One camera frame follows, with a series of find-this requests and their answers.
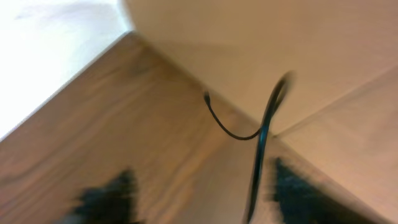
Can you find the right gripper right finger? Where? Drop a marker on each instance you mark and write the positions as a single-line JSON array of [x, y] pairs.
[[301, 202]]

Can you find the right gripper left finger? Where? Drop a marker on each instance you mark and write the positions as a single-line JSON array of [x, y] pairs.
[[115, 202]]

